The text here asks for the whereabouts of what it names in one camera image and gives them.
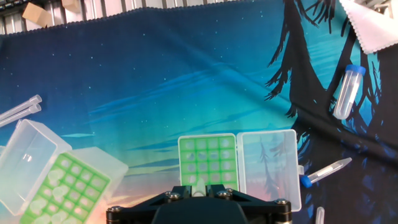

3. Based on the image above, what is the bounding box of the clear box green tip rack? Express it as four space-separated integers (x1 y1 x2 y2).
0 118 129 224
177 129 305 213

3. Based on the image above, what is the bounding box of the printed sunset landscape cloth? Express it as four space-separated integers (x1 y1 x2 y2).
0 0 398 224

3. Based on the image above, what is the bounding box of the slim blue-capped conical tube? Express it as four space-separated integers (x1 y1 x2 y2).
300 157 353 189

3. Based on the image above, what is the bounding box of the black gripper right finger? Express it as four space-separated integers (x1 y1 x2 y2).
205 184 292 224

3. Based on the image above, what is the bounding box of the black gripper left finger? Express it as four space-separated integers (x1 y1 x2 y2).
106 185 193 224

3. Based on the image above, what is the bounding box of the large blue-capped centrifuge tube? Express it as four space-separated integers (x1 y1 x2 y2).
332 64 367 121

